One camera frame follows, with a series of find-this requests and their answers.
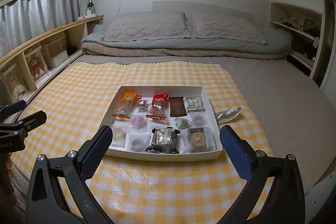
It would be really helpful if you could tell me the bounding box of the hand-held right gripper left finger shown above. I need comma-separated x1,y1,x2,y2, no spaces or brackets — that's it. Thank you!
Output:
25,126,114,224

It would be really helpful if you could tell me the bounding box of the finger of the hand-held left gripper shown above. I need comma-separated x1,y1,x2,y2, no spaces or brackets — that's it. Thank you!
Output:
0,100,27,117
0,111,48,136

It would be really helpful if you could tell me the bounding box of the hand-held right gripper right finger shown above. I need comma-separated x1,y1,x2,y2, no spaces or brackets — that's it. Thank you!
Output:
218,125,306,224

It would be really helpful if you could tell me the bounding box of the white ring cookie packet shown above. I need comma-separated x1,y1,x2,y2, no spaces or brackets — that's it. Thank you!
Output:
110,123,129,147

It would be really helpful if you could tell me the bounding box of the round cake packet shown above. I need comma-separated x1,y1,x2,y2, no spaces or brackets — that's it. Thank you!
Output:
180,127,216,154

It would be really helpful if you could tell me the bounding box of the purple ring cookie packet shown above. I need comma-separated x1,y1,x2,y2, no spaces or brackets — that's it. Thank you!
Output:
189,114,210,127
125,132,151,153
129,114,147,132

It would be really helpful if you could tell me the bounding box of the orange snack packet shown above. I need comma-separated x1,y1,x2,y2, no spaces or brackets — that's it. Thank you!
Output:
112,92,140,119

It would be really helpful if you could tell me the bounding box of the green white candy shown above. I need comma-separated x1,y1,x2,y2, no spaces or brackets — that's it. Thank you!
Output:
175,117,192,130

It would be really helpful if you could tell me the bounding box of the small clear labelled packet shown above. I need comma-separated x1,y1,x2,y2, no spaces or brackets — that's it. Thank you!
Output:
184,96,206,112

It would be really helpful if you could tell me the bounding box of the clear snack packet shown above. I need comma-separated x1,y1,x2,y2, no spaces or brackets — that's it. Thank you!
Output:
136,98,150,111

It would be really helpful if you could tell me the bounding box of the black biscuit packet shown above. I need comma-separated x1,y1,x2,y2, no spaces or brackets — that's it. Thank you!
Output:
144,127,181,154

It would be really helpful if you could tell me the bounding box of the white shallow box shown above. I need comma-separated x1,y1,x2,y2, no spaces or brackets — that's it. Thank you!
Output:
101,86,223,162

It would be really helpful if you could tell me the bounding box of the brown chocolate packet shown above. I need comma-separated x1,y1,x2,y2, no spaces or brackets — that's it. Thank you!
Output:
168,96,188,117

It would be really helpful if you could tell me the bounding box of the red snack packet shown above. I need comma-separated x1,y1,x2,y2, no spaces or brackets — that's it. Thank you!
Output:
146,94,169,120

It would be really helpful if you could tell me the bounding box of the bagged teddy bear picture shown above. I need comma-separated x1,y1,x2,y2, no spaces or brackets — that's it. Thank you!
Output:
3,67,28,101
26,47,50,80

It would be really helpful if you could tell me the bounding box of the white twisted plastic wrapper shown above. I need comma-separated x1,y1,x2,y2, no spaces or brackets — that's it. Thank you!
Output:
214,106,242,125

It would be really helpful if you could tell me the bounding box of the yellow checked mat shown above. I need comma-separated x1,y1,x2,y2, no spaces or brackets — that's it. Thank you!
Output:
12,60,275,224

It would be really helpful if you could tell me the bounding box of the small white storage box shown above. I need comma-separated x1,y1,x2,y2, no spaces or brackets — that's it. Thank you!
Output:
50,49,69,68

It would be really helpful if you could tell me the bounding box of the wooden bedside shelf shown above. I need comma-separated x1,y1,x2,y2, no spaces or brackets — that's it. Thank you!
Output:
0,15,104,119

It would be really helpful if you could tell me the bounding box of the grey curtain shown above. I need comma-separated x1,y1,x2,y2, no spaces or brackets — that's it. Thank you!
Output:
0,0,80,56

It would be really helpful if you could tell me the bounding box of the white upright card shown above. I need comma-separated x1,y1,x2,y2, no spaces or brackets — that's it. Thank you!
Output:
78,0,88,18

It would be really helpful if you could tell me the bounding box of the grey duvet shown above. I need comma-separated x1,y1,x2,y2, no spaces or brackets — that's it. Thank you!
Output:
81,23,293,54

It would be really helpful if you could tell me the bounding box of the wooden side shelf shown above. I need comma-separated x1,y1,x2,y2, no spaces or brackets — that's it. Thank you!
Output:
269,2,326,88

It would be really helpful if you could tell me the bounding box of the beige patterned pillow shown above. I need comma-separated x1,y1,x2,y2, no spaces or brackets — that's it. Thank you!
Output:
185,13,267,45
102,11,192,41

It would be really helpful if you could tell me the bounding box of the beige crumpled cloth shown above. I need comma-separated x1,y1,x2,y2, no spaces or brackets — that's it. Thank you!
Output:
273,14,321,33

